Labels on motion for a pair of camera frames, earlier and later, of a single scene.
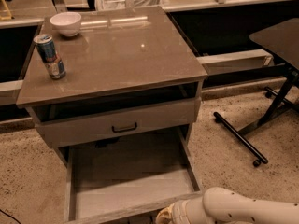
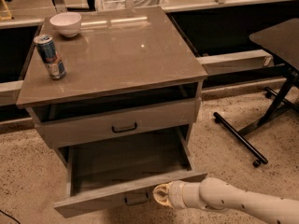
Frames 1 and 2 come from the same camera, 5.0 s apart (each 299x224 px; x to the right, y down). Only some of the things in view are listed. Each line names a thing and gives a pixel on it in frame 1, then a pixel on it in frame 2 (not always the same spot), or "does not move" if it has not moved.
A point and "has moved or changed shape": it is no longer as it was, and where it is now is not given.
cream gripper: [177, 213] -> [176, 194]
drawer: [130, 183] has moved or changed shape
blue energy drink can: [54, 64] does not move
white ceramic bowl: [67, 22] does not move
